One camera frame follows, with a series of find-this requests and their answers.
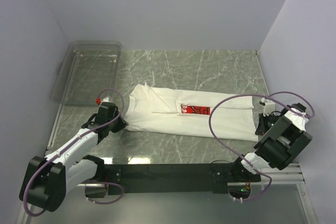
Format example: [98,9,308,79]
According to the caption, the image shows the white t-shirt red print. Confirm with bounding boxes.
[124,83,258,142]

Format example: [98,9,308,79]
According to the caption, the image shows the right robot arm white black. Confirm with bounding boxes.
[230,103,312,182]

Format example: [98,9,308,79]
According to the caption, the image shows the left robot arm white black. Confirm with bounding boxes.
[19,101,127,217]

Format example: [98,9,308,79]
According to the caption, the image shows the clear plastic bin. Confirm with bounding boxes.
[50,40,122,106]

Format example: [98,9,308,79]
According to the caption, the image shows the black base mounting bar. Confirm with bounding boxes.
[73,154,258,198]

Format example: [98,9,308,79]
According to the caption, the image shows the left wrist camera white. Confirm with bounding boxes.
[96,96,114,107]

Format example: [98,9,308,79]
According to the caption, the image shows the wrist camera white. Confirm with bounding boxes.
[259,98,276,116]
[96,96,114,107]

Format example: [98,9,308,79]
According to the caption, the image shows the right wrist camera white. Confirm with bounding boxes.
[259,98,276,116]

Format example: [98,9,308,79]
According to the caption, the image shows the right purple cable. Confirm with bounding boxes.
[208,91,315,201]

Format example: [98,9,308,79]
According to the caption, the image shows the purple cable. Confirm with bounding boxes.
[22,89,125,217]
[208,91,315,201]

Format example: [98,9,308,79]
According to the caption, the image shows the aluminium frame rail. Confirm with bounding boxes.
[15,50,316,224]

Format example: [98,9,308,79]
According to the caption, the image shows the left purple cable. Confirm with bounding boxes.
[22,89,125,217]

